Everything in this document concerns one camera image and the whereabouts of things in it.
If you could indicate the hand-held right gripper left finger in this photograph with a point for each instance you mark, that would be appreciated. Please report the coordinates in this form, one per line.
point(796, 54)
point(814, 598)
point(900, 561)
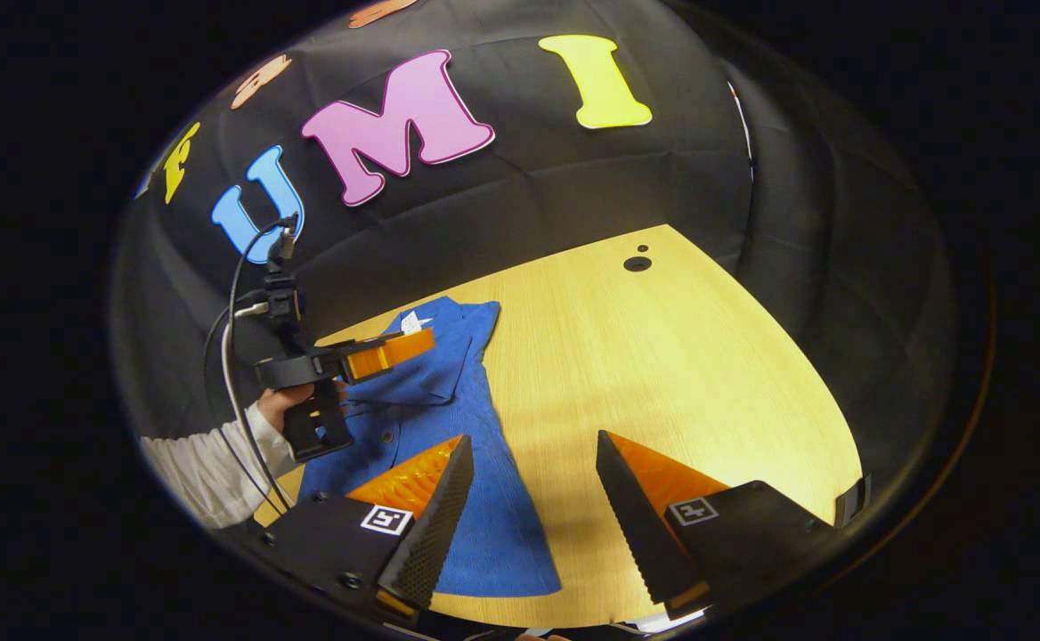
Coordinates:
point(435, 525)

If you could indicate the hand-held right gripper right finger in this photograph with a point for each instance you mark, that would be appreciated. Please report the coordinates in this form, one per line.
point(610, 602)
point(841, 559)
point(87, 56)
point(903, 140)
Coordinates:
point(636, 516)

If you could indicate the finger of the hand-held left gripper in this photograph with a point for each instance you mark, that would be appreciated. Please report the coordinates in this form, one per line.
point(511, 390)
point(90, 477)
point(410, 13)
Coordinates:
point(386, 354)

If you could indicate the blue shirt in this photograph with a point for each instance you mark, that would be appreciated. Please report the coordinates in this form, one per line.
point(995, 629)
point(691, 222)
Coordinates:
point(449, 401)

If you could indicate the black round table grommet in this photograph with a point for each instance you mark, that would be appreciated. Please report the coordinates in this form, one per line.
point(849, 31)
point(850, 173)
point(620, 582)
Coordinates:
point(637, 263)

